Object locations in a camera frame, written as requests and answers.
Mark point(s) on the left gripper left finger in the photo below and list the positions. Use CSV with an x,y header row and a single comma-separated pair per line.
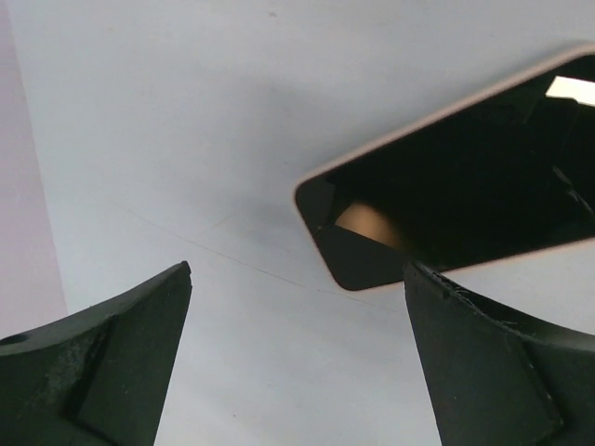
x,y
99,376

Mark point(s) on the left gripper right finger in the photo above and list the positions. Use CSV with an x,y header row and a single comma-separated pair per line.
x,y
496,375

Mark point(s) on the phone in pink case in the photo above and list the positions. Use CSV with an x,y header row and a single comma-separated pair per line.
x,y
503,172

